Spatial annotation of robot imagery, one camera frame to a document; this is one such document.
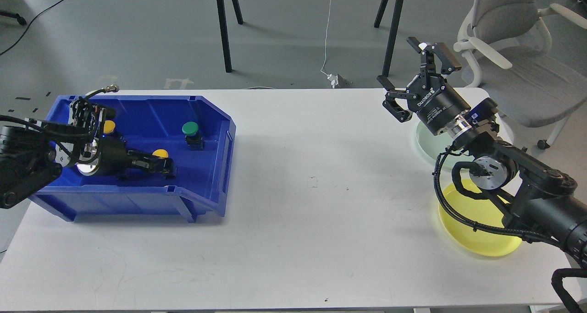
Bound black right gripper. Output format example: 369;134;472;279
377;37;471;135

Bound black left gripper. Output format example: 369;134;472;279
77;138;176;177

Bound yellow push button front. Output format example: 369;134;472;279
152;149;177;179

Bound yellow push button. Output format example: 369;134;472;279
152;149;177;179
101;120;121;141

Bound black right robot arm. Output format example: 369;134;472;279
377;37;587;313

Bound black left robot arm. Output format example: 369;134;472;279
0;85;177;209

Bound green push button rear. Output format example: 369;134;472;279
182;121;204;151

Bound yellow push button rear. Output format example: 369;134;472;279
101;120;121;141

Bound pale green plate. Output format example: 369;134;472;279
415;122;453;167

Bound yellow plate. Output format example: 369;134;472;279
438;184;522;257

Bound blue plastic storage bin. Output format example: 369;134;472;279
31;95;236;222

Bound black stand legs right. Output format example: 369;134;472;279
373;0;404;77

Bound black stand legs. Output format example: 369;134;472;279
214;0;244;73
373;0;404;77

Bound grey office chair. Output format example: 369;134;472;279
454;0;586;149

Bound black stand legs left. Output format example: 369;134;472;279
214;0;244;73

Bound white cable with plug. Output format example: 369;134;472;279
320;0;351;89

